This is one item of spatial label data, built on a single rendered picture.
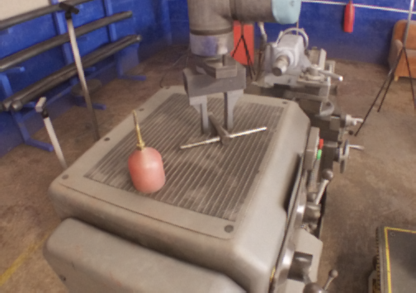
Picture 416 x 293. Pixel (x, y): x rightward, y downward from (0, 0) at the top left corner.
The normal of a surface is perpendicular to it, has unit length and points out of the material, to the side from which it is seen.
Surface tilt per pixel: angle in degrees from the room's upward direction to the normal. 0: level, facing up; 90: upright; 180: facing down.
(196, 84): 90
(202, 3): 90
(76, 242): 0
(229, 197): 0
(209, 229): 0
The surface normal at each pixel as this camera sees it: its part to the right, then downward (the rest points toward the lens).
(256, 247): 0.61, -0.47
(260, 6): -0.32, 0.68
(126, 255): -0.06, -0.84
